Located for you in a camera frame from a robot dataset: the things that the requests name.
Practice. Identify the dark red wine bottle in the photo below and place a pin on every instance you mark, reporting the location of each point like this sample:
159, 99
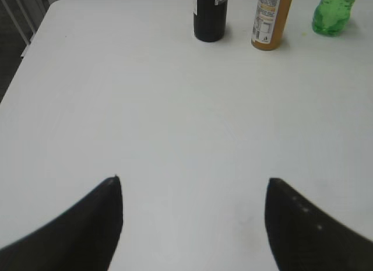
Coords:
209, 19

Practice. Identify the white metal rack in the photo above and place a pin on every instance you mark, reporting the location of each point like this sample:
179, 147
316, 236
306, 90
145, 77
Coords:
26, 16

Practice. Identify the green plastic soda bottle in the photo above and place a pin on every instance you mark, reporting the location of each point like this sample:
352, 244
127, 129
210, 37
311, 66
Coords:
331, 16

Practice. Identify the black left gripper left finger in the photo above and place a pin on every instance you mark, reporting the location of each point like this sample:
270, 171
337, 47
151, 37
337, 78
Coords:
84, 237

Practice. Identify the NFC orange juice bottle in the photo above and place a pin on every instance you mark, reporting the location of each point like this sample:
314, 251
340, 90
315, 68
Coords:
269, 23

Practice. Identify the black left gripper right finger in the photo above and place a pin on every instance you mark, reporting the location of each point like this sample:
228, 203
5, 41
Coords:
303, 237

